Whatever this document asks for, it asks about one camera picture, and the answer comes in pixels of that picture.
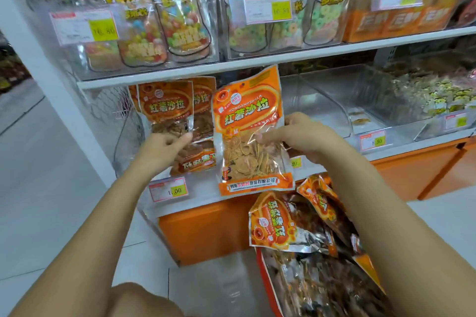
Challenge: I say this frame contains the person's left hand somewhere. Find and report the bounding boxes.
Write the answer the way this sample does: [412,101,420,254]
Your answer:
[128,129,196,180]

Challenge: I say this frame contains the person's right hand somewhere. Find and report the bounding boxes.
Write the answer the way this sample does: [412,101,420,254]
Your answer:
[256,111,351,169]

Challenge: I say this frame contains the white snack shelf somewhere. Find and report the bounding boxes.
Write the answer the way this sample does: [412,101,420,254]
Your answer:
[0,0,476,255]

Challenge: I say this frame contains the white red-rimmed shopping basket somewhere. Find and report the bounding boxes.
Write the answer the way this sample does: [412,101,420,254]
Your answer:
[255,246,395,317]

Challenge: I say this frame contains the pile of small brown snacks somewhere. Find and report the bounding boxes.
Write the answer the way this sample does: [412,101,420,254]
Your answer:
[264,250,395,317]

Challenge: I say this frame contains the person's right forearm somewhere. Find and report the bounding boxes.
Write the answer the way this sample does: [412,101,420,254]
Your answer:
[323,142,476,317]

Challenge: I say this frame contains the person's left forearm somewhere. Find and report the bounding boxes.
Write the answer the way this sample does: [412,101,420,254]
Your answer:
[9,168,161,317]

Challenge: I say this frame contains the small yellow wrapped snack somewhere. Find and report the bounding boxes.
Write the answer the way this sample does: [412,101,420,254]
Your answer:
[348,108,374,128]

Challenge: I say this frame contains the orange shelf base panel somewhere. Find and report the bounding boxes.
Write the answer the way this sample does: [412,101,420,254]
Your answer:
[158,135,476,268]

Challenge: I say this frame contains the orange label snack bag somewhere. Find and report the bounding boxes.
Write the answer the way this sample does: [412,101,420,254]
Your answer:
[383,0,423,38]
[344,0,389,44]
[416,0,458,32]

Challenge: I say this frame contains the yellow hamster snack packets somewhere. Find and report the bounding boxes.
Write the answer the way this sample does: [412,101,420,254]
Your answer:
[390,68,476,117]

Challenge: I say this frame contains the background goods shelf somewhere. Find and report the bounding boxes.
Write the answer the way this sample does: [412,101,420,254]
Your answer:
[0,31,32,95]

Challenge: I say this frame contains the yellow cat candy bag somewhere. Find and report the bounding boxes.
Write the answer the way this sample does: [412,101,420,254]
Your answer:
[82,40,123,73]
[143,0,214,63]
[104,0,171,69]

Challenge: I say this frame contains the white wire mesh panel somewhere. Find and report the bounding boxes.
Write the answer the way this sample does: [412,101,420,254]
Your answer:
[3,0,146,151]

